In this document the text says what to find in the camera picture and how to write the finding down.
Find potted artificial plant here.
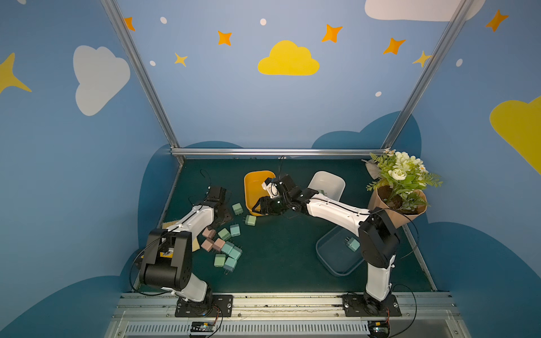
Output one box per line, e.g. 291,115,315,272
367,149,442,229

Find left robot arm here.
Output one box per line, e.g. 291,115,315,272
138,186,232,304

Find clear blue storage box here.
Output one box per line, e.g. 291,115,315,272
316,226,365,277

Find blue plug right pile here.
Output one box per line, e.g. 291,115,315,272
229,246,242,260

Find white storage box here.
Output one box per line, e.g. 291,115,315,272
308,171,346,201

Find aluminium frame rail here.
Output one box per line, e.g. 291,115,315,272
171,148,385,156

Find pink plug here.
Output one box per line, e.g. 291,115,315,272
201,239,214,252
212,238,226,252

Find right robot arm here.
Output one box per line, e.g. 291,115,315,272
247,171,400,303

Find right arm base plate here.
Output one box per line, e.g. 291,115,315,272
341,292,402,318

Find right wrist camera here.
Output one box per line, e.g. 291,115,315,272
261,177,279,198

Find blue plug bottom middle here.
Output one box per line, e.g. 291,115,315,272
223,256,238,275

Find yellow storage box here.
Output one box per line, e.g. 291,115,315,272
244,170,276,216

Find blue plug centre pile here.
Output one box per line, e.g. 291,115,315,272
221,242,235,256

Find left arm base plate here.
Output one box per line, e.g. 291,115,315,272
174,294,234,318

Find green plug middle pile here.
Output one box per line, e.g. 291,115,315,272
218,228,232,241

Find blue plug pile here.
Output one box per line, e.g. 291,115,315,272
221,242,235,256
229,246,242,260

